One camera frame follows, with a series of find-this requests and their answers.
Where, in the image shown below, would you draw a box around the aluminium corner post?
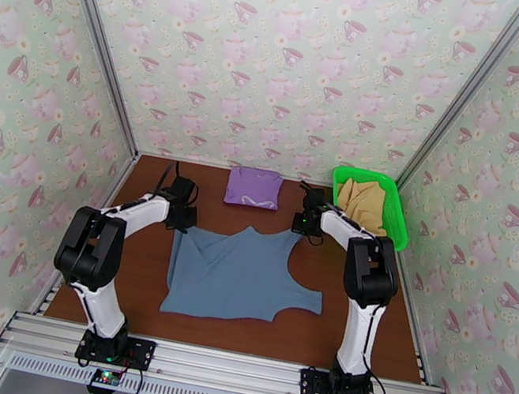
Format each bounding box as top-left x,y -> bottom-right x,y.
393,0 -> 519,212
17,0 -> 167,159

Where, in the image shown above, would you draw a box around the small circuit board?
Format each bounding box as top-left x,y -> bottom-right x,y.
88,366 -> 124,392

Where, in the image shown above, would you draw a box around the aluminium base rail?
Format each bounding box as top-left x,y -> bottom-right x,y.
0,309 -> 460,394

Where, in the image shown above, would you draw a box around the green plastic basket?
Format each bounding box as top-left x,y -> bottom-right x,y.
320,163 -> 419,255

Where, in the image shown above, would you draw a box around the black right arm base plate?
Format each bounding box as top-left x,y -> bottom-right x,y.
296,366 -> 381,394

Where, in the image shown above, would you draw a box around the circuit board wires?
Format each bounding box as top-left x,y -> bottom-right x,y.
72,344 -> 152,394

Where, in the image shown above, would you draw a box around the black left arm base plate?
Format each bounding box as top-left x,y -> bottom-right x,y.
73,328 -> 157,373

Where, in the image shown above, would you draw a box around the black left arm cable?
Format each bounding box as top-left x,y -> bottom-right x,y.
101,151 -> 182,227

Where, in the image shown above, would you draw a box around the blue tank top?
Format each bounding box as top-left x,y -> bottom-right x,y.
157,211 -> 336,340

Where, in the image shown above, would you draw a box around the purple shirt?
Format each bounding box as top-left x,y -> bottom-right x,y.
221,163 -> 286,214

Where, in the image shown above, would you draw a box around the aluminium side frame rail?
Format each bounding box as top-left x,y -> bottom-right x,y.
373,251 -> 467,390
30,141 -> 141,328

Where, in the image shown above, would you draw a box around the beige garment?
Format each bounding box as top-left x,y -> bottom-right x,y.
330,174 -> 397,238

